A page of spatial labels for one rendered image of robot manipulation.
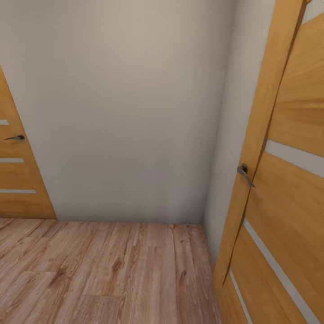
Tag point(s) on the door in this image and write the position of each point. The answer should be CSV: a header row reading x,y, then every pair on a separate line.
x,y
270,264
22,190

